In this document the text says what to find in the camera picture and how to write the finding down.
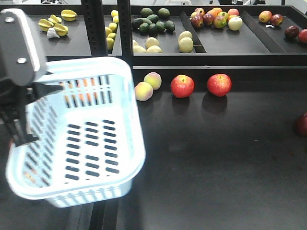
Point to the black upright post right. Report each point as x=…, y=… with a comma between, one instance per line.
x=125, y=30

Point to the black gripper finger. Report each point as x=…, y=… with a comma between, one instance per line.
x=21, y=129

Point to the light blue plastic basket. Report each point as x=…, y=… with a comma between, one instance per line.
x=89, y=144

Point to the black wooden fruit stand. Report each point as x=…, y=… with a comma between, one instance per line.
x=213, y=163

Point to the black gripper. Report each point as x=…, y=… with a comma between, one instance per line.
x=22, y=61

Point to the black upright post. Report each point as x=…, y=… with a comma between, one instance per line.
x=125, y=30
x=95, y=27

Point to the dark apple far right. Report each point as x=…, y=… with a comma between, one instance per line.
x=300, y=125

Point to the pale green pear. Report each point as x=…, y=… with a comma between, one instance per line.
x=186, y=45
x=184, y=34

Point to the red apple tray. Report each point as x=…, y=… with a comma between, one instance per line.
x=219, y=84
x=182, y=86

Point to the black upright post left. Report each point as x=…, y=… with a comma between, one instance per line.
x=95, y=27

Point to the white garlic bulb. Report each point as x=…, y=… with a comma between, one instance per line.
x=51, y=33

